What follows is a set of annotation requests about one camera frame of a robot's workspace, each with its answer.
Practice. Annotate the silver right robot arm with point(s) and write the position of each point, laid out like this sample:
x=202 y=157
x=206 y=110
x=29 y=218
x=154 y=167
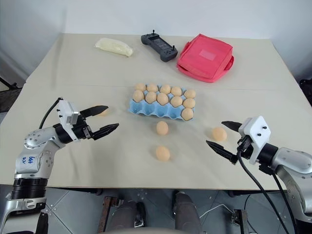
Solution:
x=290 y=165

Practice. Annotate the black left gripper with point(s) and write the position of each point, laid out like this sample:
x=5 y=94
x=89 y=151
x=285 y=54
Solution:
x=81 y=129

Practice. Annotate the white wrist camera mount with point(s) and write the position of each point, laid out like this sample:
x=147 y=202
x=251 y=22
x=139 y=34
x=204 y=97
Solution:
x=66 y=113
x=256 y=132

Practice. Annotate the black background equipment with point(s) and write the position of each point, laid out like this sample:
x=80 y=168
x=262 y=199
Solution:
x=306 y=92

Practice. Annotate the dark rounded shape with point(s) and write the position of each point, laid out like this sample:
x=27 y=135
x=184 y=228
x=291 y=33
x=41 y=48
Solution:
x=186 y=212

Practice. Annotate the white plastic bag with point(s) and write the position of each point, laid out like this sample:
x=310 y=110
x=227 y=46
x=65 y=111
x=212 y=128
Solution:
x=113 y=46

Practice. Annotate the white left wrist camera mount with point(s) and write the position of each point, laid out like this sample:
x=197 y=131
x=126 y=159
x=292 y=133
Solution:
x=66 y=113

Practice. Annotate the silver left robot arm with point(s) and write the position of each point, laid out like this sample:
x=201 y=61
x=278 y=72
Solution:
x=36 y=156

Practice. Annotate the beige egg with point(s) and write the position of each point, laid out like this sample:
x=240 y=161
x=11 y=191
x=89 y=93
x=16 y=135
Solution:
x=138 y=95
x=162 y=153
x=176 y=101
x=162 y=128
x=189 y=103
x=219 y=134
x=162 y=98
x=140 y=86
x=151 y=97
x=189 y=93
x=176 y=91
x=152 y=87
x=187 y=114
x=104 y=112
x=165 y=89

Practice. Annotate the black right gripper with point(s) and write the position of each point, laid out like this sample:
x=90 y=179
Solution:
x=244 y=147

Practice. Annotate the red fabric bag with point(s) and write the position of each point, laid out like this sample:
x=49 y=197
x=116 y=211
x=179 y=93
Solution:
x=204 y=57

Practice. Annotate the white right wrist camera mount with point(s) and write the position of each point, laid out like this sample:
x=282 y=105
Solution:
x=256 y=132

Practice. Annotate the blue egg tray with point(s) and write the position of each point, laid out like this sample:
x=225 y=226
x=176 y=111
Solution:
x=156 y=111

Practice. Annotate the rusty brown metal bar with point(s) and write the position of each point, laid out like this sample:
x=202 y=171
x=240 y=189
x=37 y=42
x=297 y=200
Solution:
x=241 y=221
x=108 y=212

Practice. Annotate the black handheld remote controller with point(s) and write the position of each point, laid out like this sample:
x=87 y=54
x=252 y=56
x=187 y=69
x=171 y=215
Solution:
x=158 y=45

